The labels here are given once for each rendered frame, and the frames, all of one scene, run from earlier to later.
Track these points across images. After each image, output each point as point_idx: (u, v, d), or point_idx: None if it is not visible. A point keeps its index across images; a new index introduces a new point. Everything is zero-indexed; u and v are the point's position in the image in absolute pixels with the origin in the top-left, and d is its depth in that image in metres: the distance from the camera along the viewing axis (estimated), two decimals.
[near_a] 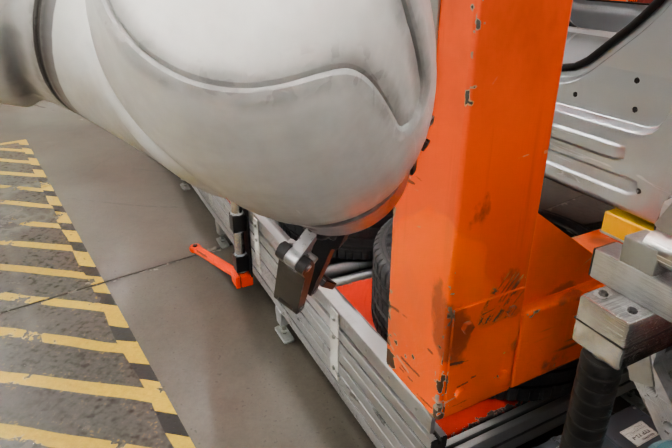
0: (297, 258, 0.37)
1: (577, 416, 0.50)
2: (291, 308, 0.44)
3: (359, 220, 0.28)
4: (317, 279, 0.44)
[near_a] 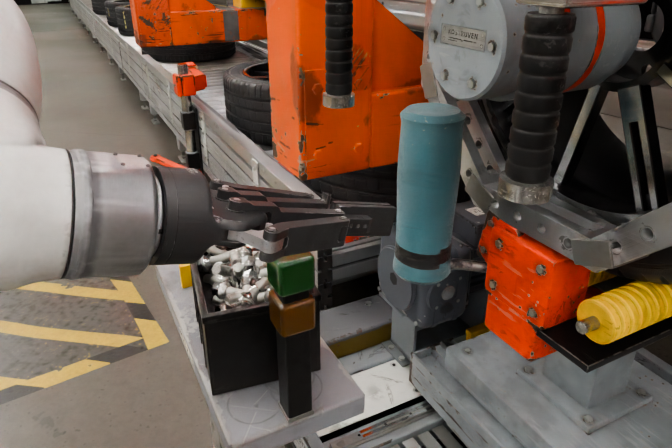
0: None
1: (327, 42, 0.70)
2: None
3: None
4: None
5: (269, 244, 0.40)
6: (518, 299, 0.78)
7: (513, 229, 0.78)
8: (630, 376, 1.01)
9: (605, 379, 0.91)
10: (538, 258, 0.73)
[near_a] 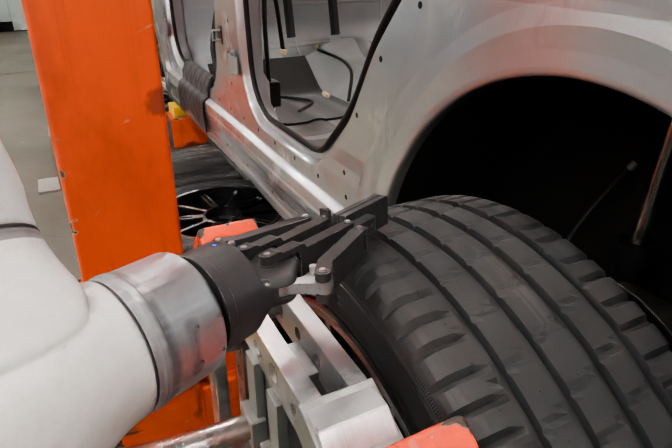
0: (321, 285, 0.39)
1: None
2: (360, 236, 0.47)
3: (150, 292, 0.32)
4: (337, 231, 0.47)
5: None
6: None
7: None
8: None
9: None
10: None
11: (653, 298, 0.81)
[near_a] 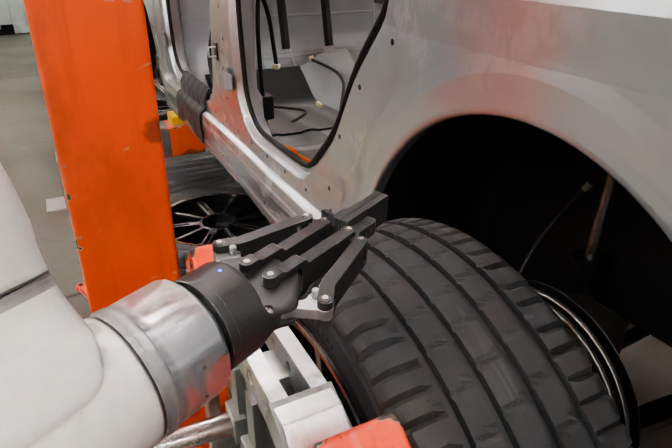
0: (323, 312, 0.40)
1: None
2: (361, 248, 0.47)
3: (159, 337, 0.32)
4: (339, 242, 0.47)
5: (213, 256, 0.47)
6: None
7: None
8: None
9: None
10: None
11: (601, 308, 0.90)
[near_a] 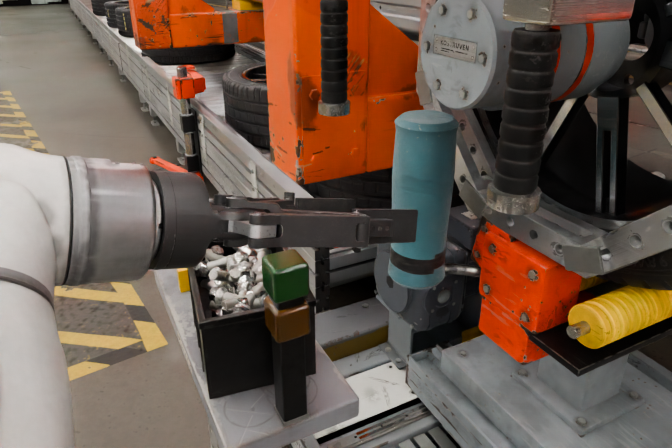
0: None
1: (322, 51, 0.71)
2: None
3: None
4: None
5: (253, 227, 0.39)
6: (511, 303, 0.79)
7: (506, 234, 0.79)
8: (623, 379, 1.02)
9: (598, 382, 0.92)
10: (530, 264, 0.74)
11: None
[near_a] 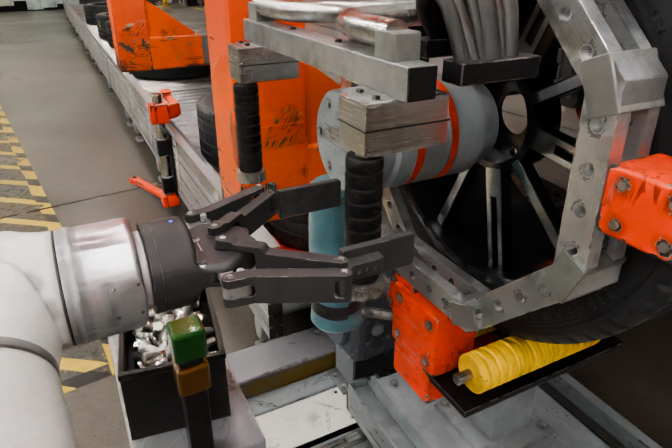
0: (221, 287, 0.41)
1: (236, 128, 0.80)
2: (341, 282, 0.41)
3: (80, 253, 0.39)
4: (312, 260, 0.43)
5: None
6: (415, 348, 0.88)
7: (410, 286, 0.88)
8: (538, 409, 1.10)
9: (506, 415, 1.00)
10: (426, 315, 0.83)
11: None
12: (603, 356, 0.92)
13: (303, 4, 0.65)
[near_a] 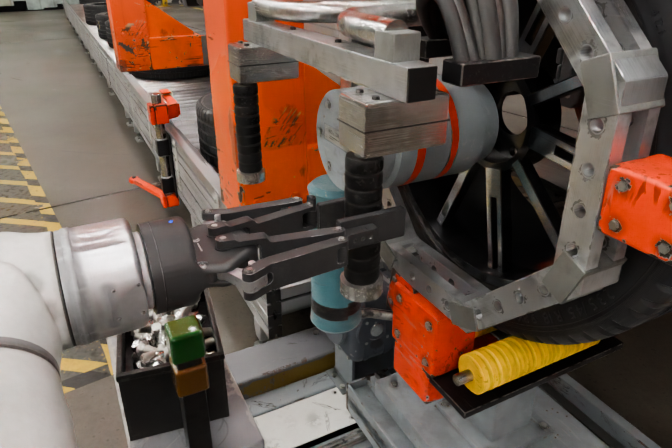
0: (243, 282, 0.42)
1: (236, 128, 0.80)
2: (338, 248, 0.46)
3: (81, 254, 0.39)
4: (316, 235, 0.47)
5: (204, 224, 0.52)
6: (415, 348, 0.88)
7: (410, 286, 0.87)
8: (538, 409, 1.10)
9: (506, 415, 1.00)
10: (426, 315, 0.83)
11: None
12: (603, 356, 0.92)
13: (303, 4, 0.65)
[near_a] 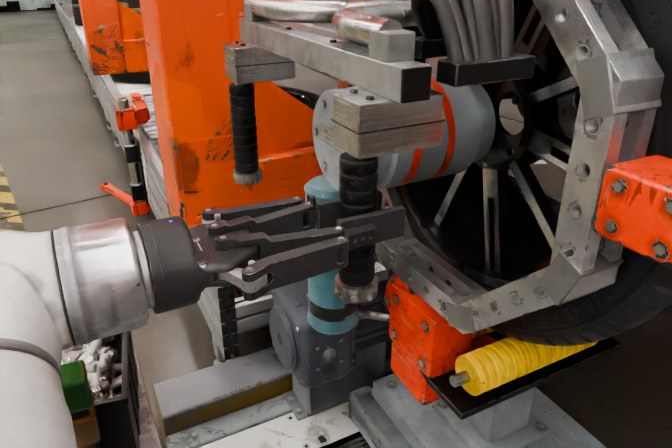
0: (243, 282, 0.42)
1: (232, 128, 0.79)
2: (338, 248, 0.46)
3: (81, 253, 0.39)
4: (316, 235, 0.47)
5: (204, 223, 0.52)
6: (412, 349, 0.87)
7: (407, 287, 0.87)
8: (536, 410, 1.10)
9: (504, 416, 1.00)
10: (423, 316, 0.83)
11: None
12: (601, 357, 0.91)
13: (299, 4, 0.65)
